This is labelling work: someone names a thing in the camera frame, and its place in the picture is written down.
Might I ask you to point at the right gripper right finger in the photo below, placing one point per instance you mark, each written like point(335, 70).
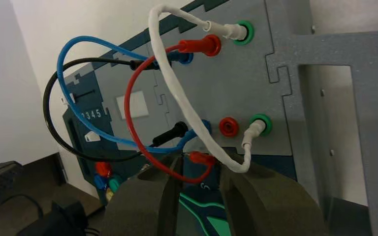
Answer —
point(267, 208)

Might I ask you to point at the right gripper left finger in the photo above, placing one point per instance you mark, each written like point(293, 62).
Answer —
point(143, 208)

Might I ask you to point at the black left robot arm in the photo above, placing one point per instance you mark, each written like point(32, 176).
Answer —
point(52, 221)

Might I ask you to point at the yellow round push button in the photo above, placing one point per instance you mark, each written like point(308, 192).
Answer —
point(109, 194)

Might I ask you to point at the green round push button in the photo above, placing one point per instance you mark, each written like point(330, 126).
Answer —
point(114, 184)

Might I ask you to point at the blue round push button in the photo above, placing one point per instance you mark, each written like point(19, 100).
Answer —
point(100, 182)

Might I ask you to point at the green rotary pointer knob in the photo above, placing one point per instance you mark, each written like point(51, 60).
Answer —
point(215, 224)

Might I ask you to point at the red round push button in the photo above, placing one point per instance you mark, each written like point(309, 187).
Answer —
point(103, 169)

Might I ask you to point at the green banana socket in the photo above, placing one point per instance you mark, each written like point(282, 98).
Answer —
point(250, 35)
point(267, 125)

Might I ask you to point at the red banana socket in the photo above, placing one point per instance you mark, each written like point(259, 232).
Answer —
point(228, 127)

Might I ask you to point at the white rectangular display window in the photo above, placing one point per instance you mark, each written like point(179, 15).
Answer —
point(132, 104)

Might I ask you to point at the grey and teal task box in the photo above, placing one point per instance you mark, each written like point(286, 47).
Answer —
point(241, 91)

